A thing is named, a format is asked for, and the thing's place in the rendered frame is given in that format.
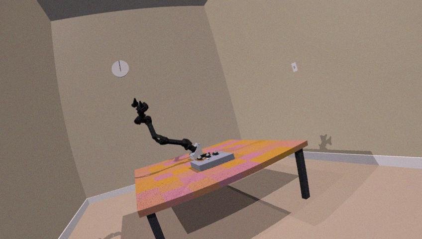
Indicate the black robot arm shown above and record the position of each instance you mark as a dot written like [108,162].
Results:
[163,140]

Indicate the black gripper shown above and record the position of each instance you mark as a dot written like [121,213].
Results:
[140,107]

